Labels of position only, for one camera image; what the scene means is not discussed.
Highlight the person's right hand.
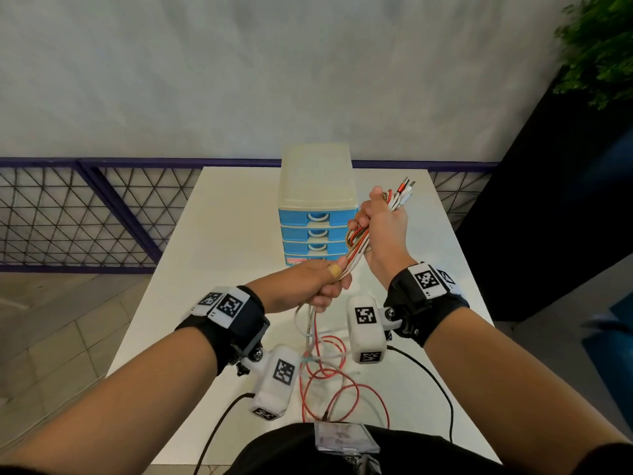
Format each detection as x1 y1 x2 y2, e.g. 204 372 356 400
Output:
347 186 419 290

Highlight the person's left hand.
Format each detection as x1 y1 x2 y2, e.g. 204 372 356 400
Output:
245 259 353 315

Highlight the bundle of charging cables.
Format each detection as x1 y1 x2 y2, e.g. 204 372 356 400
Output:
305 180 416 424
298 176 411 431
294 182 416 362

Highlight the white cable bundle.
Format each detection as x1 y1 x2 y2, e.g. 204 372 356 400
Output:
294 185 414 371

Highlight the blue and white drawer cabinet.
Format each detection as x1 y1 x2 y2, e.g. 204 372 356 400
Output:
276 142 359 268

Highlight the person's left forearm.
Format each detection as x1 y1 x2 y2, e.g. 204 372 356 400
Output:
0 326 218 475

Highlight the person's right forearm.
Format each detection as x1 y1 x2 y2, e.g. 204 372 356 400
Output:
423 307 629 475

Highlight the person's black shirt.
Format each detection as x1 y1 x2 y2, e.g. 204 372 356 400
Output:
0 421 633 475

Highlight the white table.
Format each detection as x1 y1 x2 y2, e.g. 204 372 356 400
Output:
106 166 501 466

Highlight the black partition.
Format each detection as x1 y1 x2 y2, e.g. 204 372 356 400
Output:
454 79 633 323

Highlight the clear badge holder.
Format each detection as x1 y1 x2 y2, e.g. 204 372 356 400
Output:
314 421 382 475

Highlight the purple metal mesh fence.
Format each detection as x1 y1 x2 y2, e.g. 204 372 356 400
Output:
0 158 499 274

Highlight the blue seat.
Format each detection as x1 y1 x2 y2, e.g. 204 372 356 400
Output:
581 303 633 421

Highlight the green plant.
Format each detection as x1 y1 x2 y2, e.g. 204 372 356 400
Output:
553 0 633 110

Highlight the black left wrist strap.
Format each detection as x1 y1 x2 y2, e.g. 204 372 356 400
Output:
174 285 272 377

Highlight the black wrist strap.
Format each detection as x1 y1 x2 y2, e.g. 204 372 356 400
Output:
384 261 471 348
174 285 272 377

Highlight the black right wrist strap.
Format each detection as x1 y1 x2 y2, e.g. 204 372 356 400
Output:
384 261 471 348

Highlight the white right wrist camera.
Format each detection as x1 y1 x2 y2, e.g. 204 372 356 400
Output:
346 295 402 365

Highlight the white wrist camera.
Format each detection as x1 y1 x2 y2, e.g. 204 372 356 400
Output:
236 343 301 421
346 295 402 365

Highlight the black right camera cable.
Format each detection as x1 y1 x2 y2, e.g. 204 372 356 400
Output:
385 344 455 443

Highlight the black camera cable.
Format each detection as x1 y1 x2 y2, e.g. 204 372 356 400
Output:
385 344 455 443
193 392 256 475

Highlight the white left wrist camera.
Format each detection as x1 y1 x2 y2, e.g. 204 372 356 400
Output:
236 343 301 421

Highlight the black left camera cable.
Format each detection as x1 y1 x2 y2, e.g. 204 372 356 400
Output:
193 392 256 475

